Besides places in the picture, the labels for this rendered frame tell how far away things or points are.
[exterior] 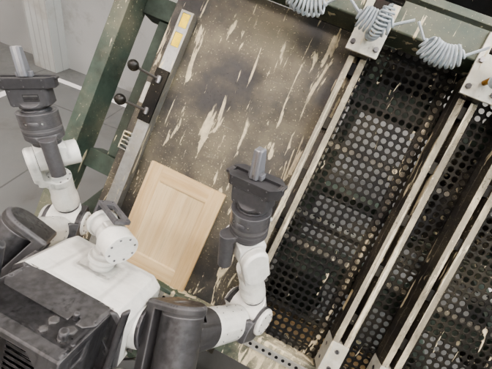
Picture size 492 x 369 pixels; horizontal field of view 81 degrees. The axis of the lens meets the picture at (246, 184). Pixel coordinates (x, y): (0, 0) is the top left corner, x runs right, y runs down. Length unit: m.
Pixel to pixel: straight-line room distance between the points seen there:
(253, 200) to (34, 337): 0.41
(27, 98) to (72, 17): 3.69
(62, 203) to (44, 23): 3.62
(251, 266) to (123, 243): 0.27
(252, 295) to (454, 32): 0.95
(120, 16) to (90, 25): 3.07
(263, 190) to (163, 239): 0.69
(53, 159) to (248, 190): 0.50
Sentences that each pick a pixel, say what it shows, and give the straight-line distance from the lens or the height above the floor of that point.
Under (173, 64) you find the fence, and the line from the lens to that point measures 1.16.
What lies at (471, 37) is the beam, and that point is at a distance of 1.15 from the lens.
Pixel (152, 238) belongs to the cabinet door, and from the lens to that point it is 1.18.
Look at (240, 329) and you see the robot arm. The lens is 0.81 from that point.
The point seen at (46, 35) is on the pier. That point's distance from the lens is 4.52.
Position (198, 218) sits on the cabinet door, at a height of 1.13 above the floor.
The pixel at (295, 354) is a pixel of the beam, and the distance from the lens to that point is 1.21.
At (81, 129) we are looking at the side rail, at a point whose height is 1.24.
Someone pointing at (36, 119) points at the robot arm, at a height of 1.51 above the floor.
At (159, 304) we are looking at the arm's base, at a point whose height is 1.36.
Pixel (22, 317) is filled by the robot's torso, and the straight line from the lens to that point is 0.62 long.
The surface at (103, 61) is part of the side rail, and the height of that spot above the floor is 1.47.
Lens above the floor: 1.95
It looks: 39 degrees down
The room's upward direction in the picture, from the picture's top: 20 degrees clockwise
